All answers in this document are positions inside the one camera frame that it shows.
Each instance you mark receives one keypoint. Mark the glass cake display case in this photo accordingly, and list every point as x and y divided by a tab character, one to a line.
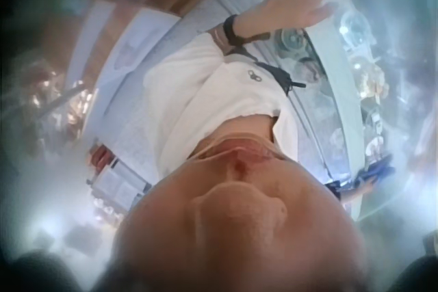
342	83

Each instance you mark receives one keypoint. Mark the person's left hand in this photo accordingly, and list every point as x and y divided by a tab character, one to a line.
280	8

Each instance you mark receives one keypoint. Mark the black wrist band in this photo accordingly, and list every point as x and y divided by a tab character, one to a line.
232	30
333	191

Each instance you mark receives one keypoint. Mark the blue cleaning cloth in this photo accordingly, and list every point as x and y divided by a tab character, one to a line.
374	170

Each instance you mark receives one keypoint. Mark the snack shelf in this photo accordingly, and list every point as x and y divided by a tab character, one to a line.
58	97

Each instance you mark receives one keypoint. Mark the white drawer cabinet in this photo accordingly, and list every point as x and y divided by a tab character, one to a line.
119	186

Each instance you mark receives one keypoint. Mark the person's right hand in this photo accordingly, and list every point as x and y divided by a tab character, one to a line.
356	191

